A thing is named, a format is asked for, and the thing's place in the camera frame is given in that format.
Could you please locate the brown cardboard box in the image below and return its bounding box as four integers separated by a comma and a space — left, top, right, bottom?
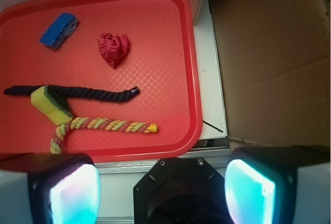
209, 0, 330, 146

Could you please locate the black rope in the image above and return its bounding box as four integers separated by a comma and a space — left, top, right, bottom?
3, 85, 141, 104

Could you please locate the red plastic tray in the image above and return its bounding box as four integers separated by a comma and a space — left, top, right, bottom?
1, 0, 202, 162

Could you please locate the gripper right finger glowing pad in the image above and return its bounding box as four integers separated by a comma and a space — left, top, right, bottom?
224, 145, 330, 223

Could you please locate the yellow green sponge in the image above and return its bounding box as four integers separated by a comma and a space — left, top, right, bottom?
30, 85, 73, 125

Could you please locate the crumpled red paper ball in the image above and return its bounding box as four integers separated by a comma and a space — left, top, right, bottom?
98, 33, 130, 69

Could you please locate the black octagonal mount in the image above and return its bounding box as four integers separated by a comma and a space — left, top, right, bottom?
133, 158, 232, 223

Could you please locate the blue sponge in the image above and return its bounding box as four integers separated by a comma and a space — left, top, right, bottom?
39, 12, 79, 50

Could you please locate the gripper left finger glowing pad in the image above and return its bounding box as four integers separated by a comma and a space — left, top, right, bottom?
1, 153, 101, 223

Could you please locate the yellow red braided rope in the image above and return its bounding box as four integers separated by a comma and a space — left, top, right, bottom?
50, 116, 159, 155

